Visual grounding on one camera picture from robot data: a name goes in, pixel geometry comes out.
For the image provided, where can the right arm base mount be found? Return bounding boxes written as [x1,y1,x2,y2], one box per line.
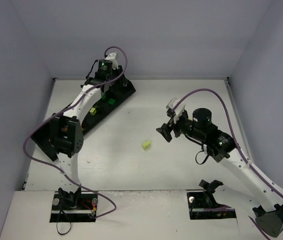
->
[186,179,237,220]

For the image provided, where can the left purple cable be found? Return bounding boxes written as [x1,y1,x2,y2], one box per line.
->
[22,46,129,221]

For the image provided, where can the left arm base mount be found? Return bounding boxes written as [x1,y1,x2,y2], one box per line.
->
[49,188,99,223]

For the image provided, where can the lime and green lego stack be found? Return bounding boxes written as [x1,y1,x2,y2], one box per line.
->
[141,140,151,151]

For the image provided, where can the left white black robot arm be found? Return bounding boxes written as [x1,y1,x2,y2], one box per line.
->
[49,53,136,199]

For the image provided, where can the purple cable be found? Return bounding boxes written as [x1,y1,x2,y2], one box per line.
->
[172,88,283,238]
[22,46,129,221]

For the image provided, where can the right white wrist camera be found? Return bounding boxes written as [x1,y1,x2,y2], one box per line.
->
[166,97,186,124]

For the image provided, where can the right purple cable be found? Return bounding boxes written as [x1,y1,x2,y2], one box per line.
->
[172,88,283,238]

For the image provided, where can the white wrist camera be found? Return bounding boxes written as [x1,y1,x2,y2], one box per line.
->
[104,52,119,70]
[166,97,186,124]

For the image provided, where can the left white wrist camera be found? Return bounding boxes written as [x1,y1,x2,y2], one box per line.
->
[104,52,119,70]

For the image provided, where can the black cable loop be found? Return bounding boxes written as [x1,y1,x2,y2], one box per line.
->
[55,209,72,236]

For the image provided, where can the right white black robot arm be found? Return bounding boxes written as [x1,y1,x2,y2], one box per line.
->
[156,108,283,238]

